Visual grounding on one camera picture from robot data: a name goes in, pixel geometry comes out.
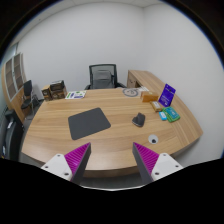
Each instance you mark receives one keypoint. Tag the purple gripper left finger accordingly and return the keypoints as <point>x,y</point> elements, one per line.
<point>70,166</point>

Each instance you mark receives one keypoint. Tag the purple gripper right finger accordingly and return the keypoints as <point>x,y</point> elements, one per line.
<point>153,166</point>

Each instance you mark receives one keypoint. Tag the black computer mouse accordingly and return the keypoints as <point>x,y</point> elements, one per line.
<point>139,120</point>

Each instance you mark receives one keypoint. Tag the dark grey mouse pad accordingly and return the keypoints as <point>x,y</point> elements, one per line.
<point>87,123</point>

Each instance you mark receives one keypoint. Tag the small blue packet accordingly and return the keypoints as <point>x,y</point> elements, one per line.
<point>162,116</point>

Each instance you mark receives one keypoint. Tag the green packet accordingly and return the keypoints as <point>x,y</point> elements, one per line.
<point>171,114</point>

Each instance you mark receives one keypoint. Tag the small tan box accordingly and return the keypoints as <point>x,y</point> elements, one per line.
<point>156,106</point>

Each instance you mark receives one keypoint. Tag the brown cardboard box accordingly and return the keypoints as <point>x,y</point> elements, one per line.
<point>149,96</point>

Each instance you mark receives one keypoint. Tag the black chair at left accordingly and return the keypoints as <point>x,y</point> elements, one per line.
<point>11,132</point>

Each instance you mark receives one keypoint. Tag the white green leaflet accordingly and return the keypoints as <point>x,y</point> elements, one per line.
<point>76,94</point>

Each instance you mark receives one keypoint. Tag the purple standing card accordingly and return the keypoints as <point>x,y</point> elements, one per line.
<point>167,95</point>

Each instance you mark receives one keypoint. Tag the round grey coaster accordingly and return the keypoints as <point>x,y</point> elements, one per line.
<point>130,92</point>

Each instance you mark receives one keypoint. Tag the black side chair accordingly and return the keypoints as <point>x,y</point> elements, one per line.
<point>30,99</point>

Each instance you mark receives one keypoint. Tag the white paper sheet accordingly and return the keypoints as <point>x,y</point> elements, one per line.
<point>142,89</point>

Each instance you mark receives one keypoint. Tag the small brown box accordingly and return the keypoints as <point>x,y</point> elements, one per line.
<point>46,93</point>

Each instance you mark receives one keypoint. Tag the dark brown box stack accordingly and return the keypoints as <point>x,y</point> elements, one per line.
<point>58,89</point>

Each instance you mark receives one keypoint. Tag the grey mesh office chair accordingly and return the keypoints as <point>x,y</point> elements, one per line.
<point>103,76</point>

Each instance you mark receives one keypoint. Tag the wooden bookshelf cabinet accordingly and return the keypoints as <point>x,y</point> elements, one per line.
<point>13,79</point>

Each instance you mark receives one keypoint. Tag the desk cable grommet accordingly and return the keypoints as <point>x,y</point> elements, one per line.
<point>153,139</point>

